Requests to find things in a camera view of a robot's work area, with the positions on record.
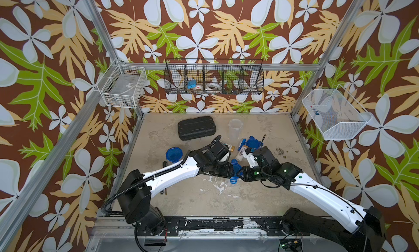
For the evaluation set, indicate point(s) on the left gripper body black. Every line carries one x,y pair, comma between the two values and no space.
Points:
221,170

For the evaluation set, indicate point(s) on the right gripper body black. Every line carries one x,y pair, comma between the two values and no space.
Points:
255,173

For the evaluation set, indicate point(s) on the blue lid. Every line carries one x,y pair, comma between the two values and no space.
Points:
236,169
253,143
174,153

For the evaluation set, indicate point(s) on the white bottle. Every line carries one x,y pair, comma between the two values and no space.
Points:
241,153

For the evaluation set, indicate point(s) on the blue toothbrush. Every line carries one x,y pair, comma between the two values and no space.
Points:
242,144

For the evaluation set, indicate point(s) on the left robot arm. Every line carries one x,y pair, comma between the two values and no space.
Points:
133,199

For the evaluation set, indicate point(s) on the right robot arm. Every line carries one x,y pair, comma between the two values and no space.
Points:
352,226

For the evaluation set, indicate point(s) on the black plastic tool case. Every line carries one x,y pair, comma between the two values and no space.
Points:
195,128

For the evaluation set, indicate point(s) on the white tape roll in basket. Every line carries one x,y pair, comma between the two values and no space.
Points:
213,87

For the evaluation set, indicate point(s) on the blue tape roll in basket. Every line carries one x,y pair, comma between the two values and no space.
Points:
192,84

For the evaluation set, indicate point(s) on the white mesh basket right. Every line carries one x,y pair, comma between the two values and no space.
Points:
336,113

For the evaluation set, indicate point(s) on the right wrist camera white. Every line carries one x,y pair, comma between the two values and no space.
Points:
248,154

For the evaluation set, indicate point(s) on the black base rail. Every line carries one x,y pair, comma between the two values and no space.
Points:
176,226

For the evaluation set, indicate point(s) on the black wire basket back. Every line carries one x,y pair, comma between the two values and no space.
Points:
235,76

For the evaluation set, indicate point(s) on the white wire basket left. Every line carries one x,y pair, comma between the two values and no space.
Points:
121,85

